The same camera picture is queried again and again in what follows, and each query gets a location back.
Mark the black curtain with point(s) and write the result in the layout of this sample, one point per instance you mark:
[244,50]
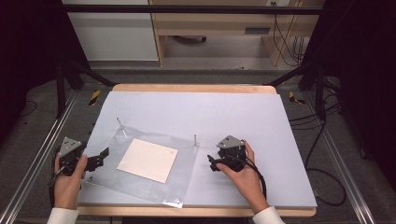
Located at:
[28,46]
[364,62]

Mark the black horizontal frame bar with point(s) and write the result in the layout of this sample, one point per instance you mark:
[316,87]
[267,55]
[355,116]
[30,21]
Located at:
[186,9]

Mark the picture card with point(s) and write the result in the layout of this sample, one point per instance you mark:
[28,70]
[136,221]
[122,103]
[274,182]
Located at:
[148,160]

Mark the black metal stand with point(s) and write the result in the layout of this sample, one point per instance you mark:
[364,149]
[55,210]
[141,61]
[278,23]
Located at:
[320,93]
[60,90]

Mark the aluminium rail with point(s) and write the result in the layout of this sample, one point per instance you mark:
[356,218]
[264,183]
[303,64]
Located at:
[339,155]
[40,149]

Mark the grey desk label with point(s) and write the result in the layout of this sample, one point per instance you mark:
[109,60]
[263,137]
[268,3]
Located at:
[257,30]

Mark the person's left hand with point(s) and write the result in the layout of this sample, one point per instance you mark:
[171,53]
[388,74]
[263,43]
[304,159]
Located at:
[67,189]

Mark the wooden table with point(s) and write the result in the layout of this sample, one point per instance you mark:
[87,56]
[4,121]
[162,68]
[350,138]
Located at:
[193,88]

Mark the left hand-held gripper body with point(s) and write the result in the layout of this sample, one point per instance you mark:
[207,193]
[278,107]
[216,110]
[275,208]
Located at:
[70,146]

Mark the white cabinet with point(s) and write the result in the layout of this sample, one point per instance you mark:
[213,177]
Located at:
[115,37]

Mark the person's right hand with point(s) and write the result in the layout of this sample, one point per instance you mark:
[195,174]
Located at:
[249,183]

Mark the yellow black tape piece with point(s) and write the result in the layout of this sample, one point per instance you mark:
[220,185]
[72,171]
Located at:
[95,97]
[293,98]

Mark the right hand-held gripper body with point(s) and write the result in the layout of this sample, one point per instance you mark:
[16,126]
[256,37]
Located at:
[232,152]

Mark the clear acrylic photo frame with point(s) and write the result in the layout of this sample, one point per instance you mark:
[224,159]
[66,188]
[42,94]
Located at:
[185,174]

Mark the wooden desk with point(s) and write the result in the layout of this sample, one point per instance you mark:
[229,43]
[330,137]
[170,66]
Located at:
[214,21]

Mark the white table mat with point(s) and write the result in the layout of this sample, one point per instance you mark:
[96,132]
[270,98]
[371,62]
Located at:
[202,115]

